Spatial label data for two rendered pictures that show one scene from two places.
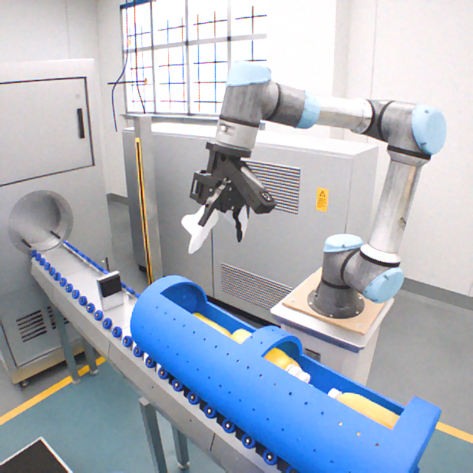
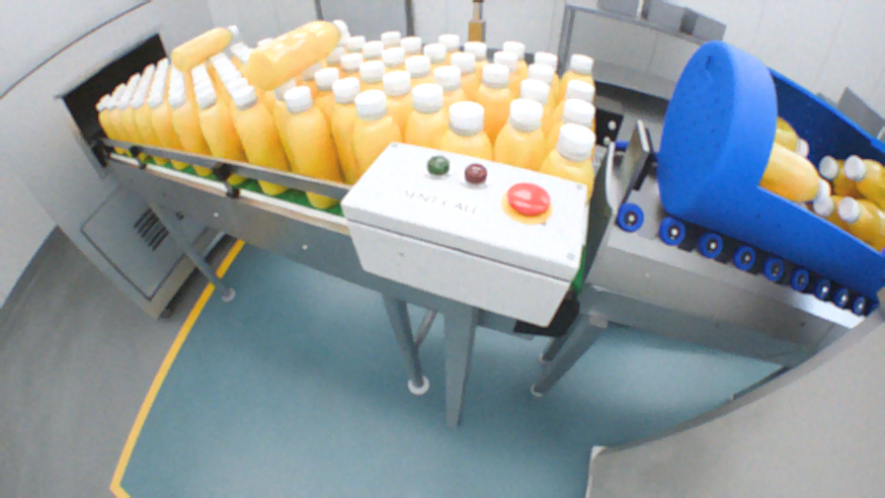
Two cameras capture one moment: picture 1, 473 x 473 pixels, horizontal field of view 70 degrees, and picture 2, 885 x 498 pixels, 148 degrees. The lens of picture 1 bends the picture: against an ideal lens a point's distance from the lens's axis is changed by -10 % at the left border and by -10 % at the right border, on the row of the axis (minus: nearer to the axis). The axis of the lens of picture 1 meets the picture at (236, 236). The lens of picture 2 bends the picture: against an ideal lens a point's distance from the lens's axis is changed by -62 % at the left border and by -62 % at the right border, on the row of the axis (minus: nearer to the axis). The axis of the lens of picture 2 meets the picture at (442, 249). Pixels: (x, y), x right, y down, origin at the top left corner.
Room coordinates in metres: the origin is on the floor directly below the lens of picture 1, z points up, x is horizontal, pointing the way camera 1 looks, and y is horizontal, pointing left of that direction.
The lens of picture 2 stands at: (0.66, -0.88, 1.29)
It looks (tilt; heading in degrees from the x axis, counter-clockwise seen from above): 51 degrees down; 158
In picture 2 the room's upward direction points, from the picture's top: 2 degrees counter-clockwise
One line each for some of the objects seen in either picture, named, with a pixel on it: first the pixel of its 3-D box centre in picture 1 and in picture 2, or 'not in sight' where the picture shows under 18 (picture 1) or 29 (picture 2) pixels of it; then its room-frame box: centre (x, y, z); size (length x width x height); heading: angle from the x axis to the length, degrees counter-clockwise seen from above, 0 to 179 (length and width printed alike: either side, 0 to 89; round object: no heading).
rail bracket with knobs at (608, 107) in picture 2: not in sight; (602, 124); (0.23, -0.32, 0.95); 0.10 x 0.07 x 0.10; 136
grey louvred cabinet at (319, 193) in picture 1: (231, 220); not in sight; (2.91, 0.04, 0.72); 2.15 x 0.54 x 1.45; 53
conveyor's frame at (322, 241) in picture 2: not in sight; (306, 241); (-0.20, -1.05, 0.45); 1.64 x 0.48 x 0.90; 46
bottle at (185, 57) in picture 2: not in sight; (204, 46); (-0.36, -1.15, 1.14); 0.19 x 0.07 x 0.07; 136
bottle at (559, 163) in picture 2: not in sight; (556, 207); (0.43, -0.63, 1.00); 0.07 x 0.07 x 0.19
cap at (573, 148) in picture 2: not in sight; (576, 138); (0.43, -0.63, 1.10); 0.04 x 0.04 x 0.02
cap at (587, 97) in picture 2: not in sight; (580, 90); (0.33, -0.53, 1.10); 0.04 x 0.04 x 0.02
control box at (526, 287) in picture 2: not in sight; (467, 229); (0.47, -0.78, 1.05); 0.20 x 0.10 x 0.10; 46
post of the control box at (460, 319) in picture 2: not in sight; (456, 387); (0.47, -0.78, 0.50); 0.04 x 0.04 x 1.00; 46
